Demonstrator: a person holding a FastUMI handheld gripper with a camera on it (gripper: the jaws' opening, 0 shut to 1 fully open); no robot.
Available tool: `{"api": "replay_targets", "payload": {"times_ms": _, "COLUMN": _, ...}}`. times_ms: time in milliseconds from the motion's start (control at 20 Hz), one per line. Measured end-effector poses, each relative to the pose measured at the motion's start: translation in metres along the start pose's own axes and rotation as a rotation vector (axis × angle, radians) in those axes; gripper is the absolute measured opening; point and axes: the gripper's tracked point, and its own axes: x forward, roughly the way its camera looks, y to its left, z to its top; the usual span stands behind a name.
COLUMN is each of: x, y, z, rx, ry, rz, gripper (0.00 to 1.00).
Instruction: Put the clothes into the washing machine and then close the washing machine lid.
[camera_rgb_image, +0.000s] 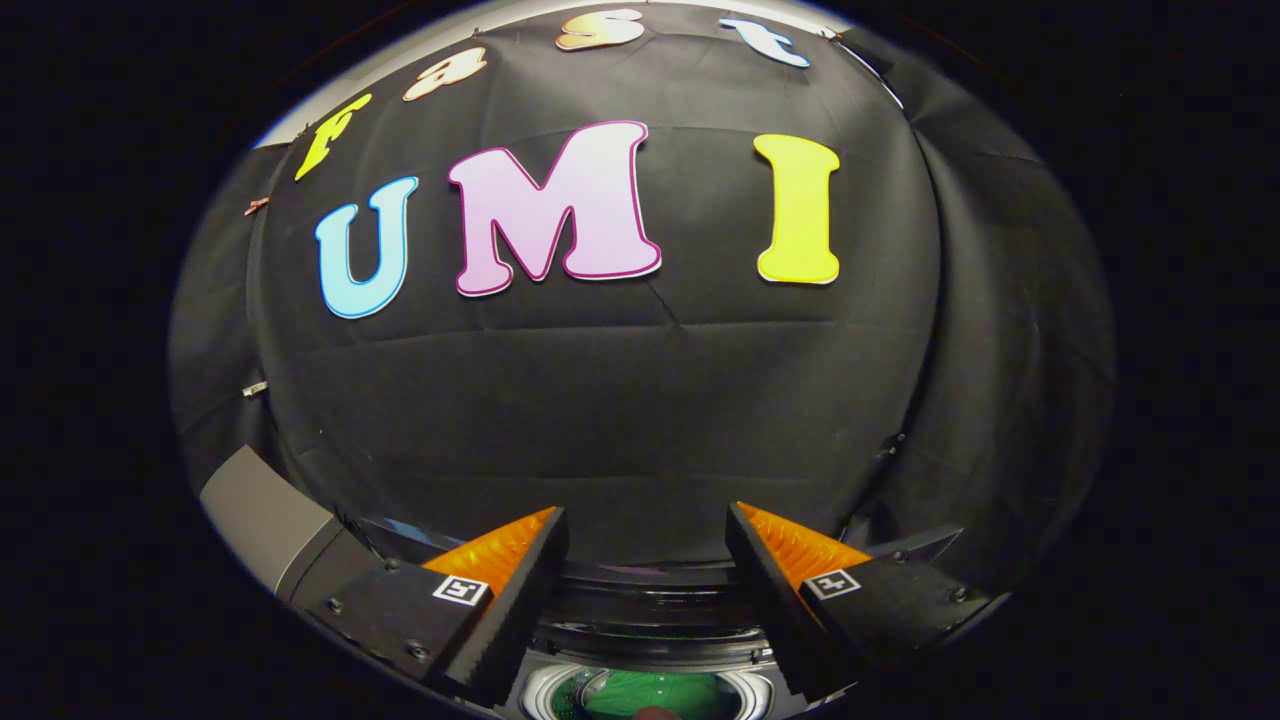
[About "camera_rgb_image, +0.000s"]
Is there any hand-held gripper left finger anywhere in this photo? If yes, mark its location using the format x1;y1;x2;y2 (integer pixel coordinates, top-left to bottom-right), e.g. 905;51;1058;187
305;507;571;709

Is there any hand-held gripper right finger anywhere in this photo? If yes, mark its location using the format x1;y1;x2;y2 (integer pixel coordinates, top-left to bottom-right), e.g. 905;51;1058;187
727;501;996;701

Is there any dark washing machine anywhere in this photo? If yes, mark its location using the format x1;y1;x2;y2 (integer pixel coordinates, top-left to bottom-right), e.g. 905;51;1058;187
500;618;806;720

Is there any green polo shirt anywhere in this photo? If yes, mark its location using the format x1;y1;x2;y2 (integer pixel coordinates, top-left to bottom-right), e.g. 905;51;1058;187
583;670;723;720

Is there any black backdrop cloth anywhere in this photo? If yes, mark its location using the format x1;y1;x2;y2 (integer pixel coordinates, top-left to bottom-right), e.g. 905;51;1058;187
168;5;1116;601

